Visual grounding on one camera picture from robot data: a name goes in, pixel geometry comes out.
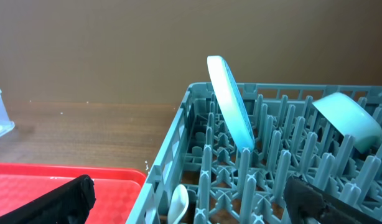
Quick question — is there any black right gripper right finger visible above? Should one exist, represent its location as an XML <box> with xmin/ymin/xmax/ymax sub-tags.
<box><xmin>284</xmin><ymin>176</ymin><xmax>380</xmax><ymax>224</ymax></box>

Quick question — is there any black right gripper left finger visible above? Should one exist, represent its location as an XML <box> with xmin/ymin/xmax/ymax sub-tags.
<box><xmin>0</xmin><ymin>175</ymin><xmax>96</xmax><ymax>224</ymax></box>

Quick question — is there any green bowl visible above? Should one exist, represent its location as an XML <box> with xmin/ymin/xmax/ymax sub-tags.
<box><xmin>313</xmin><ymin>92</ymin><xmax>382</xmax><ymax>154</ymax></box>

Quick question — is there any white plastic spoon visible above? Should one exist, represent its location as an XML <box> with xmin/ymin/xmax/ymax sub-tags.
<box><xmin>167</xmin><ymin>184</ymin><xmax>189</xmax><ymax>224</ymax></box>

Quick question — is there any light blue plate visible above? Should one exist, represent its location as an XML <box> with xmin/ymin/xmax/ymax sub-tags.
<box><xmin>207</xmin><ymin>55</ymin><xmax>255</xmax><ymax>151</ymax></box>

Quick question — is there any grey dishwasher rack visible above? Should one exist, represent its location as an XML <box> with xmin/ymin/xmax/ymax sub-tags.
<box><xmin>128</xmin><ymin>82</ymin><xmax>382</xmax><ymax>223</ymax></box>

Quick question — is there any red plastic tray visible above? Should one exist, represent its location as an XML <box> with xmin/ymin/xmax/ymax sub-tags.
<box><xmin>0</xmin><ymin>163</ymin><xmax>146</xmax><ymax>223</ymax></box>

